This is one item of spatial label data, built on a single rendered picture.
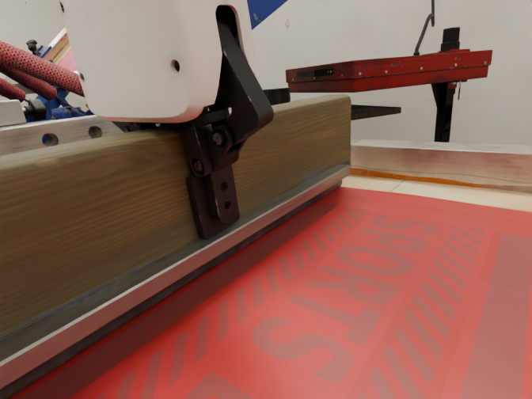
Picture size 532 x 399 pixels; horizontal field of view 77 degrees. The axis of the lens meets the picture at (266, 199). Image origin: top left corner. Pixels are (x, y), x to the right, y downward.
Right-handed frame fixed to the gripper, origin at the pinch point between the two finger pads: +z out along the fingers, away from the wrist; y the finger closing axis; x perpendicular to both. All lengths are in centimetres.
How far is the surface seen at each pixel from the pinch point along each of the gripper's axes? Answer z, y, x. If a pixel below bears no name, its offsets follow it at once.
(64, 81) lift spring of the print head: -7, -78, 28
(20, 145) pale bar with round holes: 0.0, -39.9, 3.1
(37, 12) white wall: -78, -431, 176
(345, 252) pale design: 5.9, 7.2, 6.4
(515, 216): 6.7, 16.4, 18.2
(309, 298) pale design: 5.5, 7.7, 0.6
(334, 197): 6.8, 1.3, 16.4
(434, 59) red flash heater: 1, -12, 112
